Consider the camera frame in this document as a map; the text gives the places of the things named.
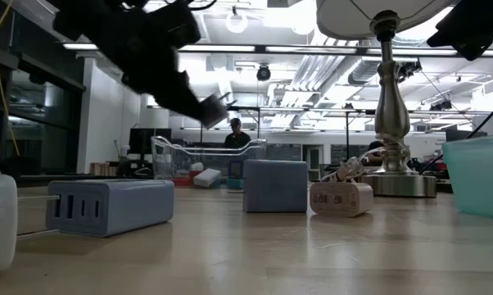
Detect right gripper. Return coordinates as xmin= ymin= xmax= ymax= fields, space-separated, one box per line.
xmin=426 ymin=0 xmax=493 ymax=61

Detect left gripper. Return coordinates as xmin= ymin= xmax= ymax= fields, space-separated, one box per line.
xmin=106 ymin=1 xmax=210 ymax=123

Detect light blue wall charger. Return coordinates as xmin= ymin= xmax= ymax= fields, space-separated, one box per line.
xmin=199 ymin=93 xmax=238 ymax=129

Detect white power adapter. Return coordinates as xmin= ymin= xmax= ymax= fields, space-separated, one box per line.
xmin=192 ymin=167 xmax=223 ymax=188

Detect red digital clock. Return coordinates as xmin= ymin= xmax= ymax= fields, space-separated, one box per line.
xmin=173 ymin=176 xmax=202 ymax=188

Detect dark blue digital clock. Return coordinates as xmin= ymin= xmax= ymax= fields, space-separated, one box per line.
xmin=228 ymin=159 xmax=245 ymax=179

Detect light blue multi-port charger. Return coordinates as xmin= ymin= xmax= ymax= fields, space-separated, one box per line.
xmin=45 ymin=179 xmax=175 ymax=238

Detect pink wall charger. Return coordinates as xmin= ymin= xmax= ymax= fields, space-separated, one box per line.
xmin=309 ymin=181 xmax=374 ymax=218

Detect black computer monitor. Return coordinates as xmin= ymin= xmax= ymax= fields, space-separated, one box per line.
xmin=128 ymin=127 xmax=173 ymax=156
xmin=446 ymin=129 xmax=488 ymax=143

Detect clear plastic bin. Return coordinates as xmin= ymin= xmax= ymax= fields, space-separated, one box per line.
xmin=150 ymin=136 xmax=268 ymax=189

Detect round pendant light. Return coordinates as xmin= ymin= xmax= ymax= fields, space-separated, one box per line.
xmin=224 ymin=11 xmax=248 ymax=34

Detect silver table lamp white shade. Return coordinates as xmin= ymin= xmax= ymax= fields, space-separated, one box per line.
xmin=315 ymin=0 xmax=464 ymax=198

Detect wooden boxes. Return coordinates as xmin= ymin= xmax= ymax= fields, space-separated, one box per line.
xmin=88 ymin=161 xmax=120 ymax=177

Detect light blue cube charger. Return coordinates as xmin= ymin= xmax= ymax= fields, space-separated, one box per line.
xmin=242 ymin=159 xmax=309 ymax=214

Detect translucent teal plastic tray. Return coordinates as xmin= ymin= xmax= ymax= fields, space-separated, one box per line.
xmin=441 ymin=134 xmax=493 ymax=222

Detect green white plug adapter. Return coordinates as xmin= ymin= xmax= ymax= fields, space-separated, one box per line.
xmin=0 ymin=169 xmax=61 ymax=275

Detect silver ceiling duct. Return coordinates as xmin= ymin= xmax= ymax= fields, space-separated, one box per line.
xmin=291 ymin=52 xmax=378 ymax=98

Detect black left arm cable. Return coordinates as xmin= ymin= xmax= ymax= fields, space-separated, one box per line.
xmin=164 ymin=0 xmax=219 ymax=12

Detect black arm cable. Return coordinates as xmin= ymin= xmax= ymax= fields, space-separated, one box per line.
xmin=418 ymin=93 xmax=493 ymax=175
xmin=164 ymin=0 xmax=219 ymax=12

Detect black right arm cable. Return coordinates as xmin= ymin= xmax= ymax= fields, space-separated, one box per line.
xmin=418 ymin=93 xmax=493 ymax=175

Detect black metal table frame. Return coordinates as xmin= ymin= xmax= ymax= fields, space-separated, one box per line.
xmin=16 ymin=174 xmax=153 ymax=185

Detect white lamp power cord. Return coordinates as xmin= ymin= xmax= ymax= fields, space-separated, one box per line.
xmin=320 ymin=133 xmax=411 ymax=184

